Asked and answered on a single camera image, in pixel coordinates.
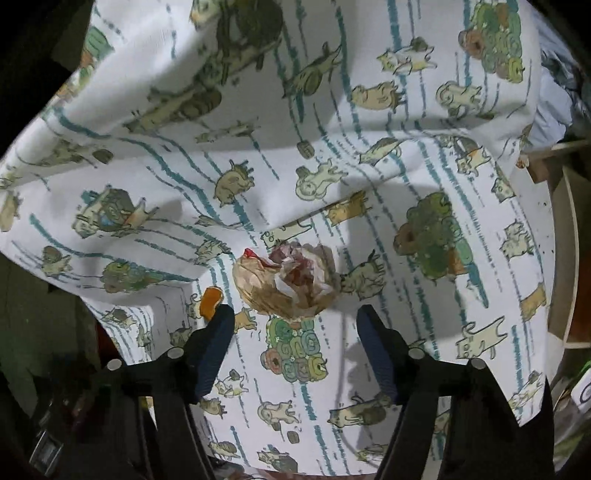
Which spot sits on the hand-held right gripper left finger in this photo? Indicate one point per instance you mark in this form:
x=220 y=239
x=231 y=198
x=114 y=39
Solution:
x=212 y=350

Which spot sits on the orange peel piece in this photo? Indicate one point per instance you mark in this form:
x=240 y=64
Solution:
x=210 y=301

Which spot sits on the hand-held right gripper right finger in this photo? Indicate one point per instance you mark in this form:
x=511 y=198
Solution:
x=378 y=355

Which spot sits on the brown paper bag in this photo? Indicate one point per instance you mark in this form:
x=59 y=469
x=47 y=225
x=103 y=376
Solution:
x=286 y=281

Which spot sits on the wooden furniture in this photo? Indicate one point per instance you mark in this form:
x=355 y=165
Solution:
x=565 y=240

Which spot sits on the grey-blue cloth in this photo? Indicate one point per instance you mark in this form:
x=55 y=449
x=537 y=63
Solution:
x=556 y=87

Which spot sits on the white device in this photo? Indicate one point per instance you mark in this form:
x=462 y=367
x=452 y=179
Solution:
x=582 y=390

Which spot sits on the printed blanket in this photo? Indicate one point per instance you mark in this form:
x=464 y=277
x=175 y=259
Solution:
x=300 y=161

